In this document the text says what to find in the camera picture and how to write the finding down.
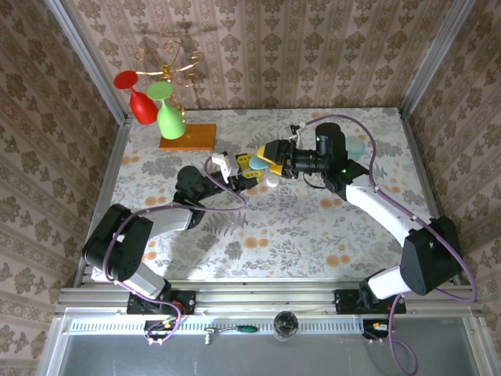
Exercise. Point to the aluminium table side rail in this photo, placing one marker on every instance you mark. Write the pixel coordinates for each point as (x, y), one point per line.
(107, 188)
(424, 176)

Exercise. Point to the black power connector block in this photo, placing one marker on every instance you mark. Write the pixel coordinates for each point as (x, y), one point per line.
(372, 328)
(156, 326)

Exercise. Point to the orange wooden rack base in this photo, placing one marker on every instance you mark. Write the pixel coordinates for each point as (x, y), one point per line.
(199, 137)

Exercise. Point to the aluminium table long rail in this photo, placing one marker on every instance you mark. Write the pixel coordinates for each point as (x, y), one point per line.
(266, 297)

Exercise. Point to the green plastic wine glass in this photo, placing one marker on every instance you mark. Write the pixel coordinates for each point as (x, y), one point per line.
(170, 121)

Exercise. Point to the teal translucent plastic cup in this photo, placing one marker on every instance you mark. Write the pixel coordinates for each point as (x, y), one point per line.
(357, 147)

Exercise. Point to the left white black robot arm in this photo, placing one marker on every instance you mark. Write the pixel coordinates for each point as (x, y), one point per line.
(168, 219)

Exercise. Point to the black round camera dome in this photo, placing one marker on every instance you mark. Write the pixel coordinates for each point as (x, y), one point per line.
(285, 325)

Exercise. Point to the red plastic wine glass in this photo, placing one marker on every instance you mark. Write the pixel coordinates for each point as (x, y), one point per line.
(143, 107)

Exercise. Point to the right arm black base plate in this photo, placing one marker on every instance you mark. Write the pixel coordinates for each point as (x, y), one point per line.
(344, 301)

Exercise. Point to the grey metal panel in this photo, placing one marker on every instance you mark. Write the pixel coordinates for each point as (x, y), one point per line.
(250, 358)

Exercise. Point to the aluminium frame post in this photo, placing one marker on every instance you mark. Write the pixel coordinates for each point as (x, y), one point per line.
(433, 58)
(92, 62)

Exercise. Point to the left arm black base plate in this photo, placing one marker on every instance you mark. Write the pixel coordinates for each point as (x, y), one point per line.
(186, 301)

